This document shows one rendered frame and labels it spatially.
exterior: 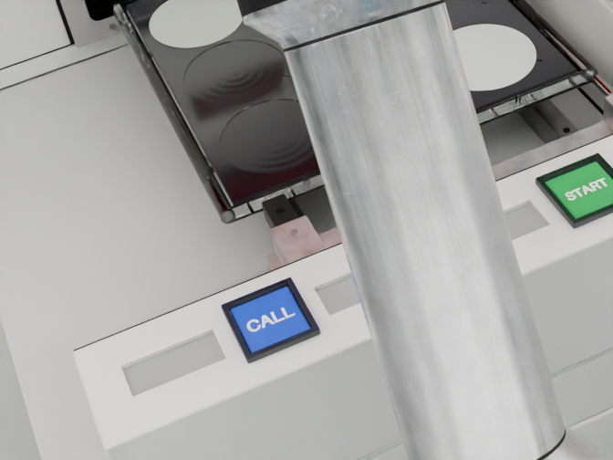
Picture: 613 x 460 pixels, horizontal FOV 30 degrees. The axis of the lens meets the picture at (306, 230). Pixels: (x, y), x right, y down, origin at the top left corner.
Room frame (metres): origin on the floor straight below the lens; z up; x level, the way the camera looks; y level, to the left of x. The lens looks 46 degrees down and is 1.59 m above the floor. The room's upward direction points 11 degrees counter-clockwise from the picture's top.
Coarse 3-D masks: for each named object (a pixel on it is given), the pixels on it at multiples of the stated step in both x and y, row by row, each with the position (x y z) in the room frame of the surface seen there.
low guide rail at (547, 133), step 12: (528, 108) 0.83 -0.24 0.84; (540, 108) 0.82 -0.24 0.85; (552, 108) 0.82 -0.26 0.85; (528, 120) 0.83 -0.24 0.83; (540, 120) 0.81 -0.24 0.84; (552, 120) 0.80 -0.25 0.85; (564, 120) 0.80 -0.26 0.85; (540, 132) 0.81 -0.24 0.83; (552, 132) 0.79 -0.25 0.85; (564, 132) 0.78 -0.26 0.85
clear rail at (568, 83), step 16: (560, 80) 0.79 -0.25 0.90; (576, 80) 0.79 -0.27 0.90; (528, 96) 0.78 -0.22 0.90; (544, 96) 0.78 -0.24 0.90; (480, 112) 0.77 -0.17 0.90; (496, 112) 0.77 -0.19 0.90; (512, 112) 0.77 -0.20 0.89; (320, 176) 0.73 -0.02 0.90; (272, 192) 0.72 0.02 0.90; (288, 192) 0.72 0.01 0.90; (304, 192) 0.72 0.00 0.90; (240, 208) 0.71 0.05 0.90; (256, 208) 0.71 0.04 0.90
